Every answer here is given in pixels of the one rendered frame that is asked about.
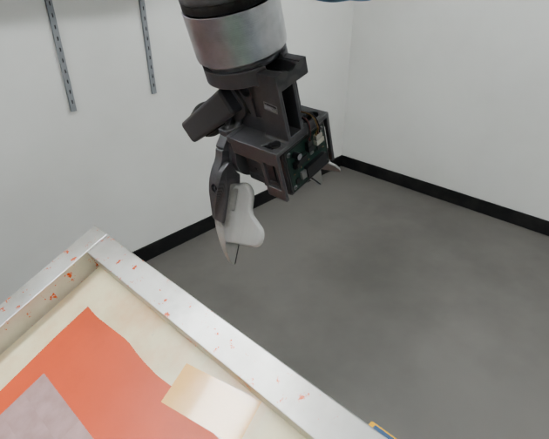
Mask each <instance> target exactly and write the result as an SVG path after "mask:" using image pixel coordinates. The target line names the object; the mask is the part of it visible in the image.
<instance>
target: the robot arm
mask: <svg viewBox="0 0 549 439"><path fill-rule="evenodd" d="M178 1H179V3H180V8H181V10H182V11H181V14H182V16H183V19H184V22H185V25H186V29H187V32H188V35H189V37H190V40H191V43H192V46H193V50H194V53H195V56H196V58H197V60H198V62H199V63H200V64H201V65H202V67H203V70H204V72H205V75H206V78H207V82H208V83H209V84H210V85H211V86H212V87H214V88H217V89H219V90H218V91H217V92H215V93H214V95H212V96H211V97H210V98H209V99H208V100H207V101H204V102H201V103H199V104H198V105H196V106H195V107H194V109H193V111H192V113H191V115H190V116H189V117H188V118H187V119H186V120H185V121H184V122H183V123H182V127H183V128H184V130H185V131H186V133H187V135H188V136H189V138H190V139H191V140H192V141H193V142H197V141H198V140H200V139H201V138H204V137H205V136H206V137H214V136H216V135H218V134H220V136H219V139H218V141H217V144H216V147H217V148H216V149H215V159H214V163H213V166H212V169H211V172H210V177H209V197H210V203H211V209H212V215H213V218H214V220H215V226H216V231H217V234H218V237H219V240H220V245H221V247H222V250H223V252H224V254H225V256H226V258H227V260H228V262H229V263H231V264H235V263H236V259H237V254H238V250H239V245H238V244H240V245H245V246H250V247H260V246H261V245H262V243H263V241H264V230H263V227H262V226H261V224H260V223H259V221H258V220H257V219H256V218H255V216H254V212H253V207H254V189H253V187H252V186H251V185H250V184H248V183H240V174H239V173H237V172H241V173H243V174H246V175H250V176H251V178H253V179H257V180H259V181H260V182H263V183H265V186H267V188H268V193H269V194H270V195H273V196H275V197H276V198H278V199H282V200H284V201H287V202H288V201H289V197H288V194H290V195H293V194H294V193H296V192H297V191H298V190H299V189H300V188H301V187H302V186H303V185H305V184H306V183H307V182H308V181H309V180H312V181H314V182H315V183H317V184H319V185H320V184H321V183H322V173H321V169H323V170H329V171H333V172H340V171H341V169H340V167H339V166H338V165H336V164H334V163H332V162H330V160H332V161H333V160H334V159H335V156H334V150H333V144H332V137H331V130H330V124H329V113H328V112H327V111H321V110H317V109H315V108H311V107H307V106H304V105H301V101H300V96H299V91H298V86H297V80H298V79H300V78H302V77H303V76H304V75H306V74H307V73H308V66H307V60H306V56H301V55H296V54H291V53H288V47H287V44H286V41H287V32H286V27H285V22H284V17H283V12H282V7H281V0H178ZM324 126H325V129H324ZM325 131H326V135H325ZM326 137H327V140H326ZM327 142H328V146H327ZM236 171H237V172H236Z"/></svg>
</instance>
